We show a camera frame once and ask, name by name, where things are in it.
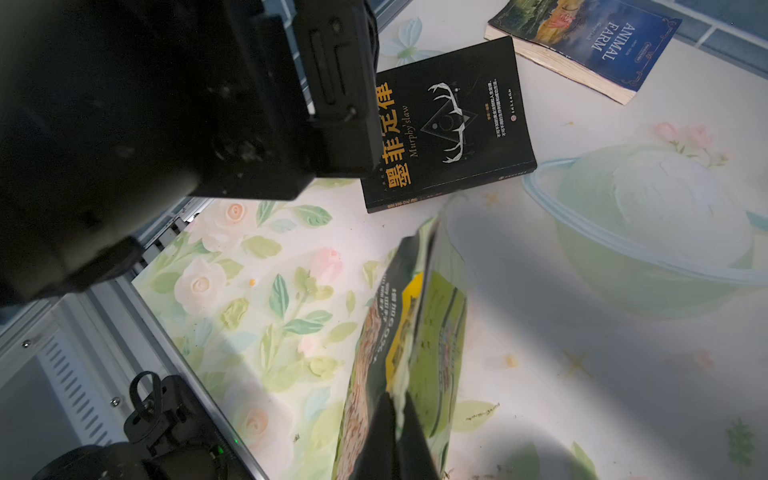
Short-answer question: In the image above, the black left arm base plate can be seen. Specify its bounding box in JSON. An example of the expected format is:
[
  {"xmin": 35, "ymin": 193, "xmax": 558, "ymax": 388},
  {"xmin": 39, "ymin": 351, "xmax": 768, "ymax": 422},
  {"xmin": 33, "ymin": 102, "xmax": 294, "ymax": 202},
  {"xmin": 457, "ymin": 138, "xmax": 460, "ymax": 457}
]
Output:
[{"xmin": 34, "ymin": 371, "xmax": 254, "ymax": 479}]

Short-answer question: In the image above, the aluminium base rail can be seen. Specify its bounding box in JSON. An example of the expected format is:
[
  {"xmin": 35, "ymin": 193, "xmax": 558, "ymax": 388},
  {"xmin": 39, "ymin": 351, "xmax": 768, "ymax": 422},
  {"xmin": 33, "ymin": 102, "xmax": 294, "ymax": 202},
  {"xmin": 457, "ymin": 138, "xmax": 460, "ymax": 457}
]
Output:
[{"xmin": 1, "ymin": 198, "xmax": 266, "ymax": 479}]

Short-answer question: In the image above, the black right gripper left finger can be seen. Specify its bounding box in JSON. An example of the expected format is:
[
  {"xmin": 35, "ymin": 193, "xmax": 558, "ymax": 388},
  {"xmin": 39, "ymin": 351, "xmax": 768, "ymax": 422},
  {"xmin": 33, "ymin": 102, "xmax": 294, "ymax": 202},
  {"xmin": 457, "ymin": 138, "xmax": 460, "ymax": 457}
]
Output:
[{"xmin": 351, "ymin": 394, "xmax": 397, "ymax": 480}]

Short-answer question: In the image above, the blue Animal Farm book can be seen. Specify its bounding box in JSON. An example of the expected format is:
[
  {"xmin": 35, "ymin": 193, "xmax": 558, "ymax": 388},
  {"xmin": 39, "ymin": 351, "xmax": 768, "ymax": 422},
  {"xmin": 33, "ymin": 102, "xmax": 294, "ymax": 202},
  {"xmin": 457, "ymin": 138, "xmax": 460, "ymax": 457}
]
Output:
[{"xmin": 485, "ymin": 0, "xmax": 682, "ymax": 105}]

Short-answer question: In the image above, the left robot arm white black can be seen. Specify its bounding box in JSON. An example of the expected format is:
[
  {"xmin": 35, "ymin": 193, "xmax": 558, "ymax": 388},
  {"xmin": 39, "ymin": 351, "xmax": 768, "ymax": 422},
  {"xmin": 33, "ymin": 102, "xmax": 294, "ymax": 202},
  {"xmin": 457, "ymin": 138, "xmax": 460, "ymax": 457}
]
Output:
[{"xmin": 1, "ymin": 1, "xmax": 382, "ymax": 307}]

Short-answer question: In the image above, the green oats bag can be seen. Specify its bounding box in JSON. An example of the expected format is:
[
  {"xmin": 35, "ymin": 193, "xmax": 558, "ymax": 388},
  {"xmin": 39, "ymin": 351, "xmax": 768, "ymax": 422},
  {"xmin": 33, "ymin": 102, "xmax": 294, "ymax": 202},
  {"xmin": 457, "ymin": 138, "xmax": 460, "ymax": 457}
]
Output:
[{"xmin": 332, "ymin": 217, "xmax": 468, "ymax": 479}]

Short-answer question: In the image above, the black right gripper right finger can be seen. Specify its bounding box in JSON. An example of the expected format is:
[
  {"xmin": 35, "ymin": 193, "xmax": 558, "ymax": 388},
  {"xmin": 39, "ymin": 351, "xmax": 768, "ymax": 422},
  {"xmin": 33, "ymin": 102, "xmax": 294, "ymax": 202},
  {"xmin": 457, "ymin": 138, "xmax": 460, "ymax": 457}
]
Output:
[{"xmin": 395, "ymin": 394, "xmax": 439, "ymax": 480}]

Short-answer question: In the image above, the floral printed table mat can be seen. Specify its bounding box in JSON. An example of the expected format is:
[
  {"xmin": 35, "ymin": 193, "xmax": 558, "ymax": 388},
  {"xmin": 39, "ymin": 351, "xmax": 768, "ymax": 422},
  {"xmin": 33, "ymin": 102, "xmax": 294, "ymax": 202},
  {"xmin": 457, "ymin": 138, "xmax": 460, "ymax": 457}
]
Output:
[{"xmin": 131, "ymin": 0, "xmax": 768, "ymax": 480}]

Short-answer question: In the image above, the black Murphy's law book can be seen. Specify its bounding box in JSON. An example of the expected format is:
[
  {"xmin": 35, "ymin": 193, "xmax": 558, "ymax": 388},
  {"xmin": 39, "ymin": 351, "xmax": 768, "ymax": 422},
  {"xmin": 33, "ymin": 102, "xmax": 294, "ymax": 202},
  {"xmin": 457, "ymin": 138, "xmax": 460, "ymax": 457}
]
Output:
[{"xmin": 361, "ymin": 37, "xmax": 537, "ymax": 213}]

